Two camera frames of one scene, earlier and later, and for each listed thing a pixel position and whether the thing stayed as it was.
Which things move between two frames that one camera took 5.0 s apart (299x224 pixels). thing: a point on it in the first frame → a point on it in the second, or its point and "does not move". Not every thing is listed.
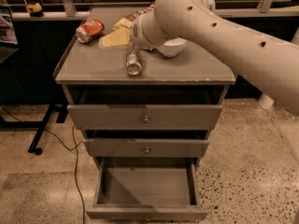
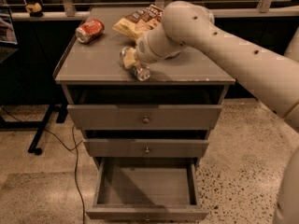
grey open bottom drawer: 148,189 does not move
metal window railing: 69,4 does not move
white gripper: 135,32 → 144,51
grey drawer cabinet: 115,88 does not move
